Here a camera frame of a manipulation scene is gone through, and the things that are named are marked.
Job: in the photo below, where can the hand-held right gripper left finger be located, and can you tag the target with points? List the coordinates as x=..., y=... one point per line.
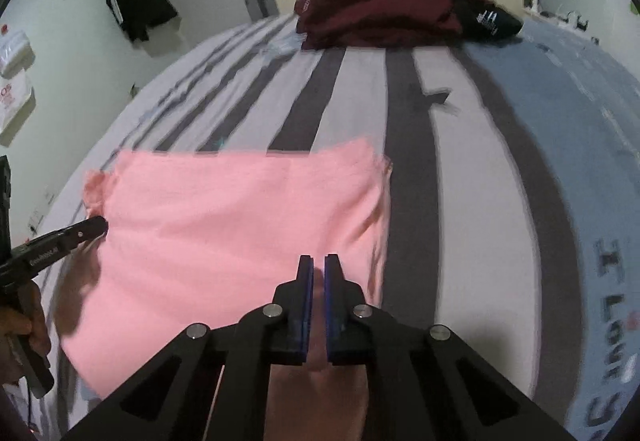
x=305, y=301

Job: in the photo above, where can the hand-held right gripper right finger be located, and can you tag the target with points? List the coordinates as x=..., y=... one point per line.
x=331, y=301

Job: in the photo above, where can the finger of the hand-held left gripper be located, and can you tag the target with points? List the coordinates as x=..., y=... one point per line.
x=85, y=233

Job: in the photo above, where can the pink t-shirt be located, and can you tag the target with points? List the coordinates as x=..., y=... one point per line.
x=225, y=221

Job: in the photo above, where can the person's left hand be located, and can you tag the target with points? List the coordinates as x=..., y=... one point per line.
x=39, y=316

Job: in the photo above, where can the white bag with red print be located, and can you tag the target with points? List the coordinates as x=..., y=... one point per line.
x=15, y=106

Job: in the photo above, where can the striped bed cover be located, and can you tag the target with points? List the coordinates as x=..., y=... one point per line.
x=475, y=196

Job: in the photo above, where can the plain white plastic bag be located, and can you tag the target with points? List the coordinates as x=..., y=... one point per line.
x=15, y=53

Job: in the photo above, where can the black jacket with white stripes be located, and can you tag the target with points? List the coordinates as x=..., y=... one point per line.
x=137, y=3

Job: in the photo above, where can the maroon garment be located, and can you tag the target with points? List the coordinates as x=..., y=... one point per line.
x=380, y=6

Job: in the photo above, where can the black garment with white print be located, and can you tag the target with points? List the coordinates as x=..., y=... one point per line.
x=492, y=21

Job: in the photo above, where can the row of small figurines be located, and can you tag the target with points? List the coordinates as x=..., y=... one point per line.
x=560, y=16

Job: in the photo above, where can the small green object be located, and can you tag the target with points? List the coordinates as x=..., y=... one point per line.
x=634, y=9

